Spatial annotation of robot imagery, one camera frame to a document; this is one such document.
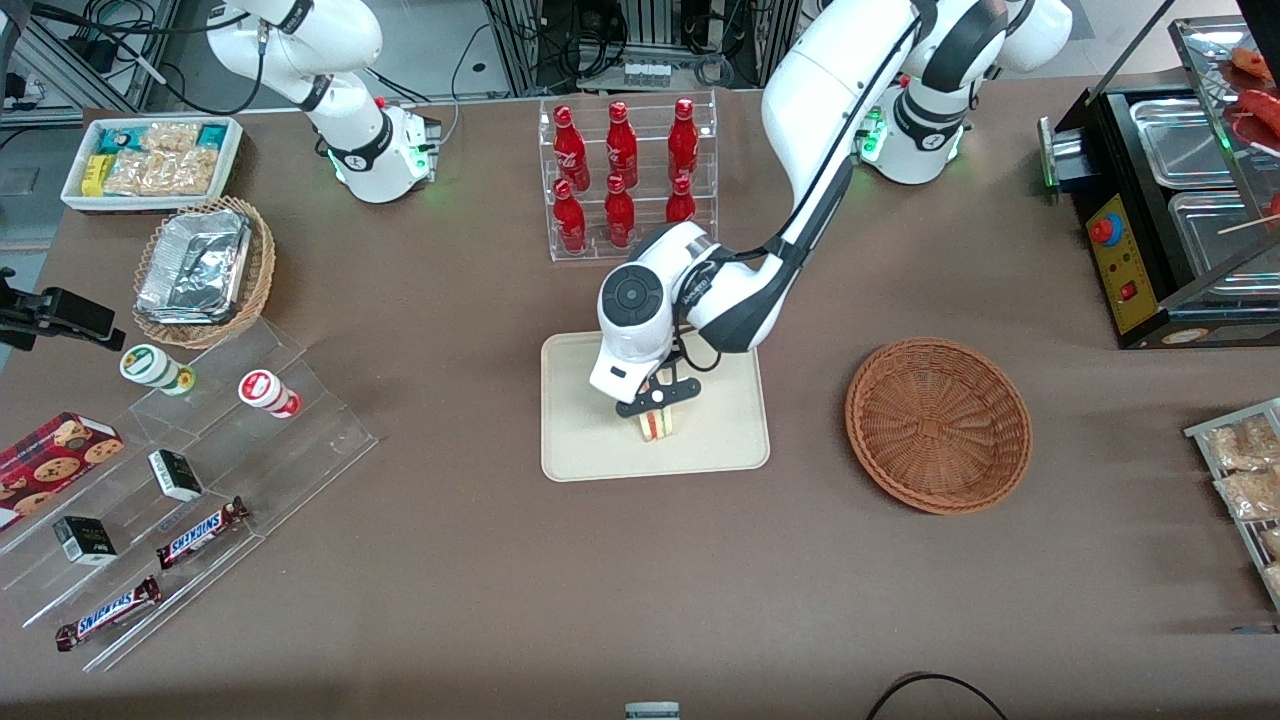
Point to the clear bag of pastries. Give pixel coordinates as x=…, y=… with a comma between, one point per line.
x=1240, y=445
x=1250, y=495

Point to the clear bag of crackers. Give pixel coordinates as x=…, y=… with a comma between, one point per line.
x=160, y=175
x=170, y=136

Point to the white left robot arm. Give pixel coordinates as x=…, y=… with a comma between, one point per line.
x=830, y=100

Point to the Snickers bar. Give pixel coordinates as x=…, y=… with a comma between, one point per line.
x=108, y=613
x=200, y=533

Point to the white plastic snack bin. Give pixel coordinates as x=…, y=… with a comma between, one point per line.
x=75, y=195

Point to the dark brown wicker basket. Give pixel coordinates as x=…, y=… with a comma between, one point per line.
x=940, y=425

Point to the red sausage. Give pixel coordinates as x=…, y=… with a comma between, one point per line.
x=1250, y=65
x=1262, y=112

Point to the triangular sandwich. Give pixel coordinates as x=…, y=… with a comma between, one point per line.
x=656, y=425

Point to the clear acrylic step display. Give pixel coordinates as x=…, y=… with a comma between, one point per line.
x=300, y=440

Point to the black food warmer machine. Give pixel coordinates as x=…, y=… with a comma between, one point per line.
x=1130, y=280

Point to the steel warmer pan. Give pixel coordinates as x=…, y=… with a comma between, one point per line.
x=1180, y=145
x=1220, y=245

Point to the red cola bottle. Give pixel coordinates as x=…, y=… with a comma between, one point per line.
x=570, y=225
x=621, y=145
x=683, y=140
x=680, y=205
x=619, y=220
x=570, y=150

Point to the red cookie box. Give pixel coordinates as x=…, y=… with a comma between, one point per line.
x=50, y=465

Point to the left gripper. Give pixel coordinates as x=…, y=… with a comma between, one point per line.
x=670, y=361

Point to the light brown wicker basket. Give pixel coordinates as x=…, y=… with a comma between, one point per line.
x=262, y=270

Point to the yellow snack packet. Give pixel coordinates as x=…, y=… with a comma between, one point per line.
x=94, y=176

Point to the green lid cup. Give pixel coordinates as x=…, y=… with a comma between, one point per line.
x=150, y=366

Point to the stack of foil containers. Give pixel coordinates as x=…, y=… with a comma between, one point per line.
x=195, y=265

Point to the beige plastic tray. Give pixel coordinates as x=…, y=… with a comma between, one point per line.
x=720, y=440

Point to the red lid cup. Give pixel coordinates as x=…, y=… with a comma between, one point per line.
x=262, y=390

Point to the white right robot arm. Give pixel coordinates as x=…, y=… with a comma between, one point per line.
x=370, y=150

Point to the small black box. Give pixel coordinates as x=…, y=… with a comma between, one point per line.
x=85, y=540
x=175, y=475

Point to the clear acrylic bottle rack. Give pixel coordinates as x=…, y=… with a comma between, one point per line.
x=645, y=250

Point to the aluminium frame structure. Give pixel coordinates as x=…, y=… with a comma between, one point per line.
x=650, y=40

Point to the teal snack packet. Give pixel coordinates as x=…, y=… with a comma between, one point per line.
x=212, y=135
x=120, y=140

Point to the small grey white device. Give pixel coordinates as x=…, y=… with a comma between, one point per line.
x=652, y=711

